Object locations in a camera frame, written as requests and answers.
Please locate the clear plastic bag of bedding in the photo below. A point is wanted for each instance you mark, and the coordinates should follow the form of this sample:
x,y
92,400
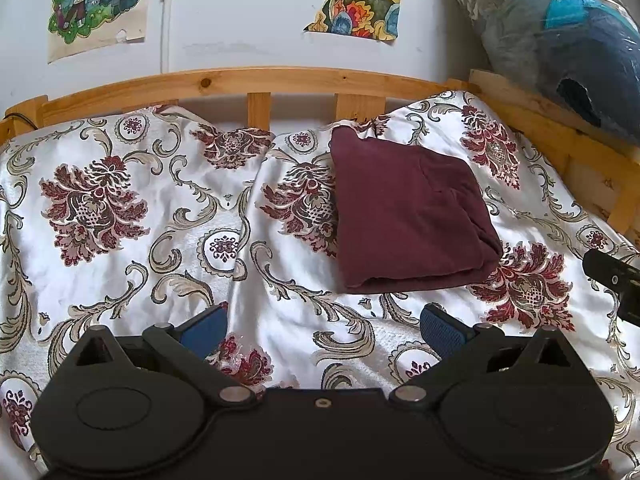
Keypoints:
x,y
565,45

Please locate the floral satin blanket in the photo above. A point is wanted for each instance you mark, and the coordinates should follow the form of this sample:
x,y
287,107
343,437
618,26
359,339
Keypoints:
x,y
150,270

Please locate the anime girl wall poster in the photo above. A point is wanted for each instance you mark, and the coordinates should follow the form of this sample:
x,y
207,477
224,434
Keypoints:
x,y
95,0

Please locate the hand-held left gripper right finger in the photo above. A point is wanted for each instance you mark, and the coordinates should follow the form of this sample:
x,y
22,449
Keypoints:
x,y
445,332

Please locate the white wall pipe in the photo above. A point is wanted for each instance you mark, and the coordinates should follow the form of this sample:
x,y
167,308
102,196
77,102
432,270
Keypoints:
x,y
167,25

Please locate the landscape drawing wall poster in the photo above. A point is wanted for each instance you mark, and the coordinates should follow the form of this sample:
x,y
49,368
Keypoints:
x,y
355,0

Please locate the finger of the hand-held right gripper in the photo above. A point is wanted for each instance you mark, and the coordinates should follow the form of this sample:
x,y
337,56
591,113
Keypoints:
x,y
612,272

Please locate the wooden bed frame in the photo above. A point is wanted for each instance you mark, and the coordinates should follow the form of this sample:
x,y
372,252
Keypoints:
x,y
300,80

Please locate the maroon long-sleeve sweater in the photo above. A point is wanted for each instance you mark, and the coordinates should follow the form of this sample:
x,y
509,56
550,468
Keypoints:
x,y
410,210

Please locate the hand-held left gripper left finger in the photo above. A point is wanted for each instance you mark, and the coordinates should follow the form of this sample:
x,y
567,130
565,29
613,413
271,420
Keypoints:
x,y
202,332

